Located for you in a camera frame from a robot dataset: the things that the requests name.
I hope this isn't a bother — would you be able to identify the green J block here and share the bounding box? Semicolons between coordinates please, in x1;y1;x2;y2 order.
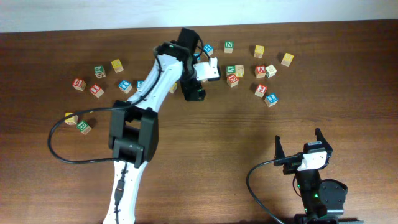
94;65;106;78

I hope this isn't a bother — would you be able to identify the white O block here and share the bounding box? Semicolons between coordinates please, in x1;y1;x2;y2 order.
266;65;277;78

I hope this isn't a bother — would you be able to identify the yellow S block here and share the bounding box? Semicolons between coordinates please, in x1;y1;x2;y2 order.
254;45;265;58

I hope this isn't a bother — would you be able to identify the yellow block far right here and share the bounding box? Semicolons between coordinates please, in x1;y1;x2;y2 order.
281;53;294;67

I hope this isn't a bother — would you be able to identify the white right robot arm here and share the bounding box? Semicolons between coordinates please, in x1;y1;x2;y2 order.
274;128;363;224

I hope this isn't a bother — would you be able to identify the plain wooden picture block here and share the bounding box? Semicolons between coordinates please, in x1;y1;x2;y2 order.
235;65;244;77

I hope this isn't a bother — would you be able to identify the blue H block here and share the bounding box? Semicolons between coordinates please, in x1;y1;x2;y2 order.
203;44;214;56

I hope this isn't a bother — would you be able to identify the red E block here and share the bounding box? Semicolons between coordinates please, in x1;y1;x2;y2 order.
226;74;239;88

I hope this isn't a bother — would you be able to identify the yellow block centre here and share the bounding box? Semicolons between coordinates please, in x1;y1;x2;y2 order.
169;83;178;93

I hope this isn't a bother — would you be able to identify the green V block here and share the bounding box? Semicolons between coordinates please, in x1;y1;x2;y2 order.
226;65;236;77

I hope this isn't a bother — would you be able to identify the green N block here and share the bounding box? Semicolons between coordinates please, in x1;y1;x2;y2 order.
224;41;234;54

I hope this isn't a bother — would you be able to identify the yellow block lower left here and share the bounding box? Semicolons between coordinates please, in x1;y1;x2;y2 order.
65;115;78;125

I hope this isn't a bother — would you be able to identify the red 3 block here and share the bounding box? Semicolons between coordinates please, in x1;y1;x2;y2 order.
254;84;267;98

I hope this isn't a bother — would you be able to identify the blue X block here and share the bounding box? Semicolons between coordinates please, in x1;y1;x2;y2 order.
193;53;201;63

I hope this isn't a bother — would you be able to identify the green B block lower left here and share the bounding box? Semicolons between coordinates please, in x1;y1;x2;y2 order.
76;121;92;135

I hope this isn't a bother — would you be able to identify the blue 5 block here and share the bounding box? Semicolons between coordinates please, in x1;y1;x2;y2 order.
136;80;144;90

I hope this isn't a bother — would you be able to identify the yellow block upper left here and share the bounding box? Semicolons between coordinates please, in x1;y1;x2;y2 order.
111;59;124;73

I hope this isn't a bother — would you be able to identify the blue T block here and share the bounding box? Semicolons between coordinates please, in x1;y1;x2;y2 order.
118;80;132;93

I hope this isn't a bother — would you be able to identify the red V block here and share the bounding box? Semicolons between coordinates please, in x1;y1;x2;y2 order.
255;65;267;78

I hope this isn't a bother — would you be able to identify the red 6 block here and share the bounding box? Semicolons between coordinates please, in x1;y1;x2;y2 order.
72;78;86;91

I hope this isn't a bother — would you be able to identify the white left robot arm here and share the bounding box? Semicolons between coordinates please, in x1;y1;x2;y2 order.
104;28;206;223

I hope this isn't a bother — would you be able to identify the blue I block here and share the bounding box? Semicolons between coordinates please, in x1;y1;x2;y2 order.
264;93;279;107

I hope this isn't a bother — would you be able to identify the red 1 block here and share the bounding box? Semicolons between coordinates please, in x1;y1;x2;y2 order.
89;84;104;98

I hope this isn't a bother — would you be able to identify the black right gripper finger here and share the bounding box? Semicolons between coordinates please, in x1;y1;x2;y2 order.
274;136;285;159
315;128;330;147

